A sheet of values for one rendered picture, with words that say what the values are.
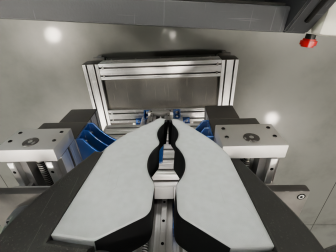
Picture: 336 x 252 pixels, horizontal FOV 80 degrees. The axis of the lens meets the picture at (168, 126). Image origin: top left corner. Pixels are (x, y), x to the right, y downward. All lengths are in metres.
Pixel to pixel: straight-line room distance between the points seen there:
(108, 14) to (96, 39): 1.03
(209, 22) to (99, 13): 0.19
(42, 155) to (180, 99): 0.87
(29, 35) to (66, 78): 0.32
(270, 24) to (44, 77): 1.46
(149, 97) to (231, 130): 0.80
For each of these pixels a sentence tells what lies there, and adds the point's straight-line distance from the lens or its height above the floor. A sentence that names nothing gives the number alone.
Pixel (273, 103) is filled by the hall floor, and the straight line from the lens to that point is 1.63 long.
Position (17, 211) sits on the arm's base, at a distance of 0.59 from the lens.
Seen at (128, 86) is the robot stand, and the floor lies 0.21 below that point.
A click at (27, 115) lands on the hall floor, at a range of 1.87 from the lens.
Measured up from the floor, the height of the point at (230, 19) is 0.95.
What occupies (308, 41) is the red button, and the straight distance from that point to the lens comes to 0.61.
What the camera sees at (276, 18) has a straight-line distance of 0.42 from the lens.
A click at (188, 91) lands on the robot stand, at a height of 0.21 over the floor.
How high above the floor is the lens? 1.33
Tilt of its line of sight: 59 degrees down
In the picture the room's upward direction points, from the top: 177 degrees counter-clockwise
